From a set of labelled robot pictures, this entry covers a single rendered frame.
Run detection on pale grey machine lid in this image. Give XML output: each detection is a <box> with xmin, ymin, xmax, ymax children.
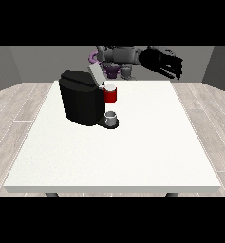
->
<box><xmin>87</xmin><ymin>62</ymin><xmax>106</xmax><ymax>87</ymax></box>

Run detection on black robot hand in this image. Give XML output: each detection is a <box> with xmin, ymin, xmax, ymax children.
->
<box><xmin>138</xmin><ymin>46</ymin><xmax>184</xmax><ymax>81</ymax></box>

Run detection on black coffee machine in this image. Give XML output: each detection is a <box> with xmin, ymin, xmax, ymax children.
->
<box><xmin>58</xmin><ymin>69</ymin><xmax>121</xmax><ymax>130</ymax></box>

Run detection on small grey cup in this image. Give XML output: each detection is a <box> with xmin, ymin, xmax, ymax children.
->
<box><xmin>104</xmin><ymin>110</ymin><xmax>119</xmax><ymax>126</ymax></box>

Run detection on grey robot trunk purple rings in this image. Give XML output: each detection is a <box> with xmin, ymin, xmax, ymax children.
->
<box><xmin>88</xmin><ymin>50</ymin><xmax>138</xmax><ymax>81</ymax></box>

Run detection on red pod holder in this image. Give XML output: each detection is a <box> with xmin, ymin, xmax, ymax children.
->
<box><xmin>103</xmin><ymin>84</ymin><xmax>119</xmax><ymax>104</ymax></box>

